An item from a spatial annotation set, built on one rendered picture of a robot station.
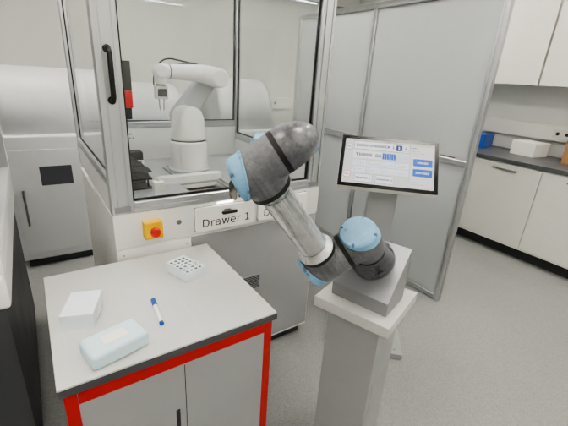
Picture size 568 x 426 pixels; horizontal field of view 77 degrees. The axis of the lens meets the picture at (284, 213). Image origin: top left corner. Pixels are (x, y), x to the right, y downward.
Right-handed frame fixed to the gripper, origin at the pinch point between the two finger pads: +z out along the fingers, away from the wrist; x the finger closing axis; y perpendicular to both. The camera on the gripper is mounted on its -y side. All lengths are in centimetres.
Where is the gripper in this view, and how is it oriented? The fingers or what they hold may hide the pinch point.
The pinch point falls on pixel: (235, 193)
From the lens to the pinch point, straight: 156.1
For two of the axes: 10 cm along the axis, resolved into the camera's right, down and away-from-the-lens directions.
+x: 8.4, -1.4, 5.3
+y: 4.1, 8.0, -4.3
